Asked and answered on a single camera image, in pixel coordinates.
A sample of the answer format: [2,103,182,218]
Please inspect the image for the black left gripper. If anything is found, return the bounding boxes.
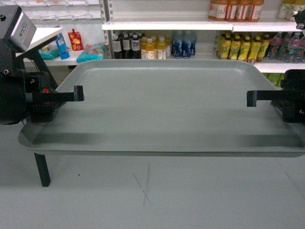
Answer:
[0,71,84,125]

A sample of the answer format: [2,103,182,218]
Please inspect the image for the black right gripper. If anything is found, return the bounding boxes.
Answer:
[246,69,305,124]

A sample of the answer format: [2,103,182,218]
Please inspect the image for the grey rectangular serving tray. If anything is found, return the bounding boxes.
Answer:
[19,59,305,157]

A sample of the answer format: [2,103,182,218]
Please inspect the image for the white checkout table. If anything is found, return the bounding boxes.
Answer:
[16,28,62,187]

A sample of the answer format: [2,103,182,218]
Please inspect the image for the teal snack bag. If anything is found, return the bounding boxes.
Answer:
[76,43,105,63]

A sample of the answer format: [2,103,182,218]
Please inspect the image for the yellow lemon tea bottles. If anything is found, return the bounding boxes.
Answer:
[213,31,270,64]

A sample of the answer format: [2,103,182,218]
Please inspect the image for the red snack pouch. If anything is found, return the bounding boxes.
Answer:
[68,29,83,51]

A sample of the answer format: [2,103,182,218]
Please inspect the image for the dark tea bottle blue label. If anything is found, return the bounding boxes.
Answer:
[131,34,141,59]

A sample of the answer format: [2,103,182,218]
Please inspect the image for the dark tea bottle middle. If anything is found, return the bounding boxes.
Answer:
[122,33,132,59]

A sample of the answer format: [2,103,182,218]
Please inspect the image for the blue drink bottle right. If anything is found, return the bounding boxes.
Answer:
[183,31,196,58]

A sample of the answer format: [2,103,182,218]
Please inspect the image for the blue drink bottle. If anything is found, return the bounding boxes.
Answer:
[172,31,183,58]
[183,31,196,58]

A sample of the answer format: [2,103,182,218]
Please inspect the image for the yellow juice bottle back left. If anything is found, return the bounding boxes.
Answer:
[140,37,147,59]

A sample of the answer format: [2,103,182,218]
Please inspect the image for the blue drink bottle left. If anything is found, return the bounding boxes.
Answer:
[172,31,183,58]

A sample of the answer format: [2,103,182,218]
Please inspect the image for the white slotted shelf upright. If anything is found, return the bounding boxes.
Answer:
[99,0,114,59]

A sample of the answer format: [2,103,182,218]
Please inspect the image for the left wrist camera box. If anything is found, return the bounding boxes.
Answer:
[10,12,37,53]

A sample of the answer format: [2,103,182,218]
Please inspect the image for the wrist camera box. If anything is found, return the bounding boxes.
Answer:
[294,10,305,30]
[10,12,37,53]

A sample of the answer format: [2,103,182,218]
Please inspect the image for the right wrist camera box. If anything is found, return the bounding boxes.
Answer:
[294,10,305,30]

